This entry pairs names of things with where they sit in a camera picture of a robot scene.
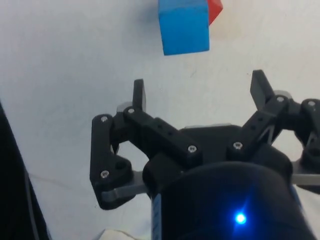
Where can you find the blue cube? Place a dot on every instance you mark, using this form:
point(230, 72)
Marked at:
point(183, 30)

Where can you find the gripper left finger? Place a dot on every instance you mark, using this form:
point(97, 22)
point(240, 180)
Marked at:
point(100, 150)

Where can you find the red cube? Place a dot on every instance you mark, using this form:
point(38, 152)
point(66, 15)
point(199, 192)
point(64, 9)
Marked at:
point(215, 10)

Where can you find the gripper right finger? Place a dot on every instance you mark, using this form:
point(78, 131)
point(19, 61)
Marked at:
point(260, 120)

